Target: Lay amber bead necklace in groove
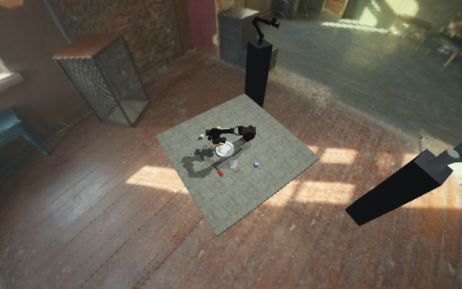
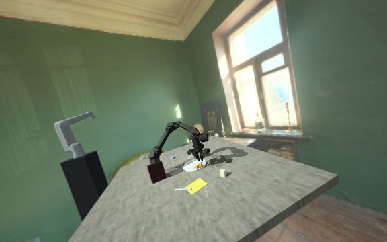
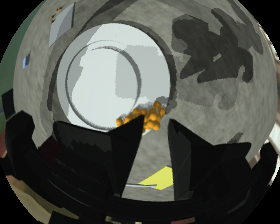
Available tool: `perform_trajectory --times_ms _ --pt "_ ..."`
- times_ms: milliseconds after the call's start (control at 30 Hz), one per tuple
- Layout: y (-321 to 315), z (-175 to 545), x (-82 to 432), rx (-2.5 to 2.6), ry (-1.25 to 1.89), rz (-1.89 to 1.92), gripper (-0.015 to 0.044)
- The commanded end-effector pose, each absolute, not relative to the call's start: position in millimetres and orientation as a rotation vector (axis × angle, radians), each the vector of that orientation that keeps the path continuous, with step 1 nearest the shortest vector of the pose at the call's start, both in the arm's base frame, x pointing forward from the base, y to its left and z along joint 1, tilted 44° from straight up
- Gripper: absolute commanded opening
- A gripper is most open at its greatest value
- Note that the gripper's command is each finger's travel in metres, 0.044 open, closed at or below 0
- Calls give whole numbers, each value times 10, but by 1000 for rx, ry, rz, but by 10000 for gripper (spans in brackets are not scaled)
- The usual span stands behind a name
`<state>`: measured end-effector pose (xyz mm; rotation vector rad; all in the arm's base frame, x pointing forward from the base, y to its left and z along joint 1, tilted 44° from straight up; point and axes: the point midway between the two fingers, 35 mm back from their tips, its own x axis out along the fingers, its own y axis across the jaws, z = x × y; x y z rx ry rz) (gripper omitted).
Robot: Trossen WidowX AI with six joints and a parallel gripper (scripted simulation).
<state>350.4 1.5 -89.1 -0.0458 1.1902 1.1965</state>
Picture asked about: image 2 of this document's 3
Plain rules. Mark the yellow flat rectangular pad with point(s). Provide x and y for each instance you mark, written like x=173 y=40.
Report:
x=196 y=185

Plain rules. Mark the small cream cube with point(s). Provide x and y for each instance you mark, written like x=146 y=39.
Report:
x=222 y=173

